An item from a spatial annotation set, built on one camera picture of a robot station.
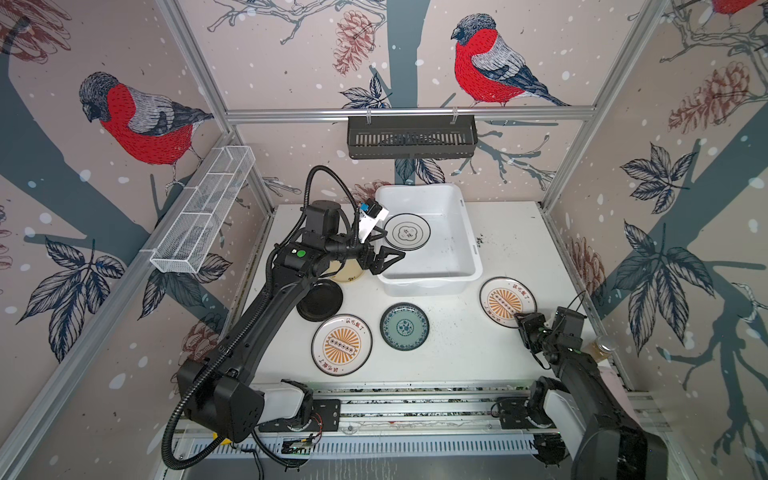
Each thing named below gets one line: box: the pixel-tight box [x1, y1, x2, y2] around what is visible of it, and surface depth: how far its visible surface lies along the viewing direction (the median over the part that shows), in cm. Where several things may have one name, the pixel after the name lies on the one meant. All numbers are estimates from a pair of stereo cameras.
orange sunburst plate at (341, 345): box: [311, 314, 373, 377], surface depth 87 cm
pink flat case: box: [597, 359, 647, 431], surface depth 78 cm
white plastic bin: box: [375, 183, 483, 297], surface depth 109 cm
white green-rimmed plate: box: [384, 212, 432, 251], surface depth 113 cm
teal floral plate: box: [380, 302, 430, 351], surface depth 90 cm
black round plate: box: [296, 278, 344, 322], surface depth 95 cm
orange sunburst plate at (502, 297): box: [479, 276, 538, 329], surface depth 96 cm
